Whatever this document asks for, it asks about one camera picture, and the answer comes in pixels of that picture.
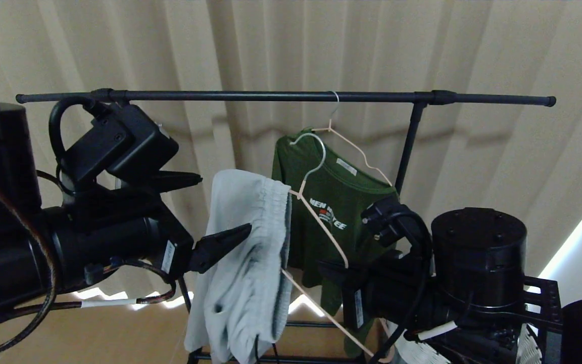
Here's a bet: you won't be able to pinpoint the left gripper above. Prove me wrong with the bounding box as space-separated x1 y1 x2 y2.
42 171 253 296

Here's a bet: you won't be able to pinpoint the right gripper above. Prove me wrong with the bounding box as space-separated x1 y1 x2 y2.
342 255 446 337

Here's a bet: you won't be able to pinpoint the pale grey shorts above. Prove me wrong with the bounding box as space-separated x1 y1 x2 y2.
184 169 293 364

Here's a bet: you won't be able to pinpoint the green printed t-shirt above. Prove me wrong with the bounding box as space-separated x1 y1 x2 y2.
272 134 400 357

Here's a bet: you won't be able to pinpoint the pink clothes hanger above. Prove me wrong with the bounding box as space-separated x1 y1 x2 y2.
325 91 394 187
281 132 398 363

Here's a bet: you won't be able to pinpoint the white laundry basket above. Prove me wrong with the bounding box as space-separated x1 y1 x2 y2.
387 323 544 364

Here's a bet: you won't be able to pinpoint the black clothes rack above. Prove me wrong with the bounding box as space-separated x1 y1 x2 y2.
16 88 557 364

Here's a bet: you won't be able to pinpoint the beige curtain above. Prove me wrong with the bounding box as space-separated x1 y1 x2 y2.
0 0 582 304

